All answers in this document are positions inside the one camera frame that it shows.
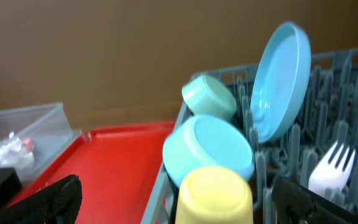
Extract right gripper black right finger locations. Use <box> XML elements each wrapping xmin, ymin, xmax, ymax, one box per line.
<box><xmin>272</xmin><ymin>177</ymin><xmax>358</xmax><ymax>224</ymax></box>

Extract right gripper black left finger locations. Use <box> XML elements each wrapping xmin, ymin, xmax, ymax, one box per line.
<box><xmin>0</xmin><ymin>175</ymin><xmax>83</xmax><ymax>224</ymax></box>

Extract white plastic fork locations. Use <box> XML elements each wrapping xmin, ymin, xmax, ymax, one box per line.
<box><xmin>308</xmin><ymin>141</ymin><xmax>356</xmax><ymax>197</ymax></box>

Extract red snack wrapper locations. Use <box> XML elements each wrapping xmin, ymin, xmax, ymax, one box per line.
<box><xmin>22</xmin><ymin>138</ymin><xmax>35</xmax><ymax>152</ymax></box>

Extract white napkin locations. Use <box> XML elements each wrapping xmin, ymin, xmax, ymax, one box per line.
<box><xmin>0</xmin><ymin>131</ymin><xmax>35</xmax><ymax>170</ymax></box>

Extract yellow plastic cup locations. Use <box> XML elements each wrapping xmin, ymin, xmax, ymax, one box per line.
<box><xmin>175</xmin><ymin>166</ymin><xmax>254</xmax><ymax>224</ymax></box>

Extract light blue bowl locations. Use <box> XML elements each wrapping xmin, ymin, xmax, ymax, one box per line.
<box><xmin>162</xmin><ymin>115</ymin><xmax>255</xmax><ymax>187</ymax></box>

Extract light blue plate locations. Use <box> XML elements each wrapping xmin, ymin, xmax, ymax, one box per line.
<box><xmin>250</xmin><ymin>21</ymin><xmax>311</xmax><ymax>143</ymax></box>

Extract mint green bowl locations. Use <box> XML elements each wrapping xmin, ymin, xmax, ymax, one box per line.
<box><xmin>181</xmin><ymin>73</ymin><xmax>237</xmax><ymax>122</ymax></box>

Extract clear plastic waste bin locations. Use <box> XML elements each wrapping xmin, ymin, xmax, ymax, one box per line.
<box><xmin>0</xmin><ymin>103</ymin><xmax>82</xmax><ymax>182</ymax></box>

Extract grey dishwasher rack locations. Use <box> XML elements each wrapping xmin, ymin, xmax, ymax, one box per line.
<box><xmin>140</xmin><ymin>45</ymin><xmax>358</xmax><ymax>224</ymax></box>

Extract red serving tray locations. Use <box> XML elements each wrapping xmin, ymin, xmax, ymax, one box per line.
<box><xmin>14</xmin><ymin>121</ymin><xmax>175</xmax><ymax>223</ymax></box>

